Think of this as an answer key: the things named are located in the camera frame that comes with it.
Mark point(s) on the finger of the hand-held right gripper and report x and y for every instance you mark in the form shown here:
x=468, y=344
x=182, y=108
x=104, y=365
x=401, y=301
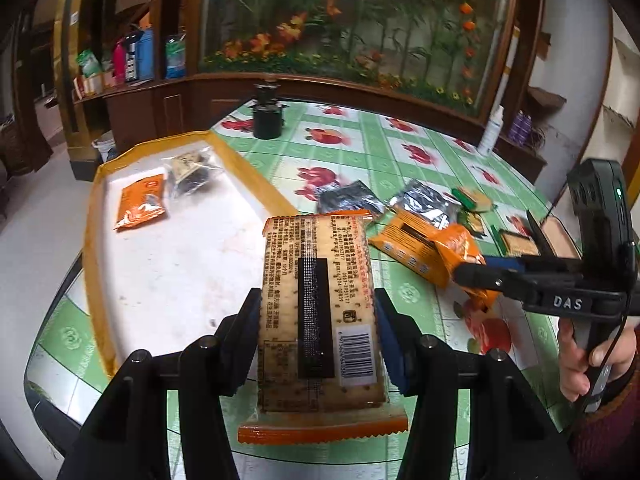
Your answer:
x=502, y=261
x=490, y=280

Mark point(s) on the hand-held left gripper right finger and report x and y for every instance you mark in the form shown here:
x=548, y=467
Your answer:
x=392, y=340

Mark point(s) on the clear bag of dark snacks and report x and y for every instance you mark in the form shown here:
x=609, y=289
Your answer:
x=190, y=175

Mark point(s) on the orange biscuit packet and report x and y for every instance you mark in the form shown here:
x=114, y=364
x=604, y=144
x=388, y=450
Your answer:
x=405, y=240

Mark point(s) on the green fruit-print tablecloth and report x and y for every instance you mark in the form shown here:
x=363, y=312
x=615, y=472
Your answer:
x=380, y=160

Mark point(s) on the black round pot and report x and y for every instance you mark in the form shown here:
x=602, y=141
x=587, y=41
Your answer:
x=269, y=122

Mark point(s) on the green and blue bag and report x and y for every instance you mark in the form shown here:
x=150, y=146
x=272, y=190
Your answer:
x=175, y=57

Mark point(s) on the white bucket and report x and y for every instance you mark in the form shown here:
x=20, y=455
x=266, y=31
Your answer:
x=106, y=147

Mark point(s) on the person's right forearm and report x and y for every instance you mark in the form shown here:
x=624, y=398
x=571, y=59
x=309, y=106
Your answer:
x=615, y=440

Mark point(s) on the blue box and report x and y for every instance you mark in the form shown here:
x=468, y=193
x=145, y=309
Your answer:
x=146, y=55

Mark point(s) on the dark blue snack packet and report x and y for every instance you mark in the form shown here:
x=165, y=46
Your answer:
x=345, y=197

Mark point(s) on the purple bottle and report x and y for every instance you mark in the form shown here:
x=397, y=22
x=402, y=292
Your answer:
x=527, y=130
x=515, y=129

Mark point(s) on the red bag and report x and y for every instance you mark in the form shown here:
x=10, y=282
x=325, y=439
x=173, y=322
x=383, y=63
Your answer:
x=119, y=62

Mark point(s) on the orange-rimmed white tray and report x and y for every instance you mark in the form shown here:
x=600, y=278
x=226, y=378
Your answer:
x=190, y=260

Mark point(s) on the silver foil snack packet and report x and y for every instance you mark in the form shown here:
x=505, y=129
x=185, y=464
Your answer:
x=427, y=200

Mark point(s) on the person's right hand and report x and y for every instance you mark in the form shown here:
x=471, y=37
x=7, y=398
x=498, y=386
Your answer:
x=571, y=375

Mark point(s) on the orange-edged clear cracker packet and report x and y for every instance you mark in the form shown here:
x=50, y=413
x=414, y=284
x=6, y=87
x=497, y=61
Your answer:
x=320, y=285

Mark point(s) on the orange snack pouch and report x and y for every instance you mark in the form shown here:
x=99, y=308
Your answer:
x=140, y=205

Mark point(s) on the small green snack packet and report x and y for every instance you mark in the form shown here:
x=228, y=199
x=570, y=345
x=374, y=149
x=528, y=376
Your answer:
x=471, y=221

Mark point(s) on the white spray bottle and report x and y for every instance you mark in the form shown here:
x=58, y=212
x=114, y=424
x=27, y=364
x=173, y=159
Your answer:
x=489, y=135

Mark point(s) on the wooden shelf unit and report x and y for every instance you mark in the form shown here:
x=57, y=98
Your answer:
x=130, y=110

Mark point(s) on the dark green-edged cracker packet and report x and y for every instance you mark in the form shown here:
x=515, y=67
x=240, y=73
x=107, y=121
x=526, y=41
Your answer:
x=517, y=244

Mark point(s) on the small black container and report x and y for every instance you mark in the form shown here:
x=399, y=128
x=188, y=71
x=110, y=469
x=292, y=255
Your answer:
x=267, y=92

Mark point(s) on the orange snack packet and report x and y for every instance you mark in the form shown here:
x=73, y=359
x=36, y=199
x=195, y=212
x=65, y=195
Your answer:
x=462, y=247

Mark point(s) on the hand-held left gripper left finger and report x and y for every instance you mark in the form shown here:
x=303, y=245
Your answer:
x=244, y=340

